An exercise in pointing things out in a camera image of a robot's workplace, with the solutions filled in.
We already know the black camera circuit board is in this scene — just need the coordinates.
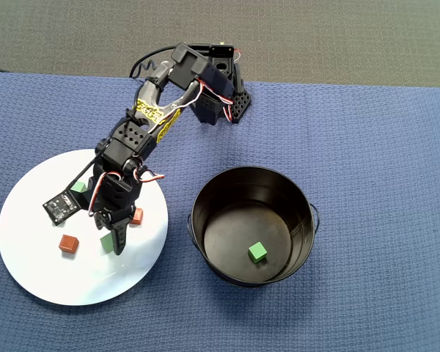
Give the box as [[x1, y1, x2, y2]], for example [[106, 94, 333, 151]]
[[42, 189, 80, 224]]

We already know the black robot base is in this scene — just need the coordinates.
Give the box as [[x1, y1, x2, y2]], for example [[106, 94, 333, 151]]
[[188, 43, 253, 126]]

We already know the white round plate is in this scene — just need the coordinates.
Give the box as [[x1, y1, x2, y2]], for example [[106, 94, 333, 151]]
[[0, 148, 169, 307]]

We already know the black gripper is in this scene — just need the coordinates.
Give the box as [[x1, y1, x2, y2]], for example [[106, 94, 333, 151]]
[[89, 171, 144, 257]]

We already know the blue woven tablecloth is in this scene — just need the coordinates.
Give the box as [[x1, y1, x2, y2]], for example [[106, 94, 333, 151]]
[[0, 71, 440, 352]]

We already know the black metal bucket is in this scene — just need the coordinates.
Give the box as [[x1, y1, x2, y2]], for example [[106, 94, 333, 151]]
[[186, 166, 321, 288]]

